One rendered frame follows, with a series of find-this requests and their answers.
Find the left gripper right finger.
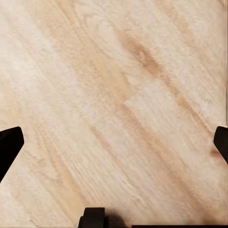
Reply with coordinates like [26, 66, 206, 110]
[213, 126, 228, 163]

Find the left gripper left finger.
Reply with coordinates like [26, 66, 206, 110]
[0, 127, 24, 182]

